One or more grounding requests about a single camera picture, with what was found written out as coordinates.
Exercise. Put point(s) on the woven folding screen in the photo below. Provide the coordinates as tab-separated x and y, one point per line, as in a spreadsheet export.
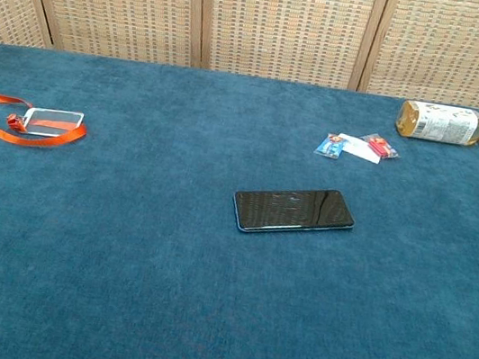
265	19

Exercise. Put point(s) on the white card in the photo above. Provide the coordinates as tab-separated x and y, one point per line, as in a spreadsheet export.
360	149

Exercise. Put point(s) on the clear badge holder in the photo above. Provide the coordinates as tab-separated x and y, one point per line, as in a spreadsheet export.
53	122

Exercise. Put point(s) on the red snack packet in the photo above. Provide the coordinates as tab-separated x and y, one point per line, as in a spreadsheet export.
380	146

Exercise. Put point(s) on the blue table cloth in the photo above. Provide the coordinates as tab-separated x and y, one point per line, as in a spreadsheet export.
161	267

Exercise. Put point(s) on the black smartphone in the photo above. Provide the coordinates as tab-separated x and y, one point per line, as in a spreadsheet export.
293	209

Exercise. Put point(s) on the blue snack packet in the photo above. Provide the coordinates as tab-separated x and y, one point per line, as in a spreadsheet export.
330	146

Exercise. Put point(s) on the yellow tea bottle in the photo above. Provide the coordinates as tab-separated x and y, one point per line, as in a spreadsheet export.
444	123

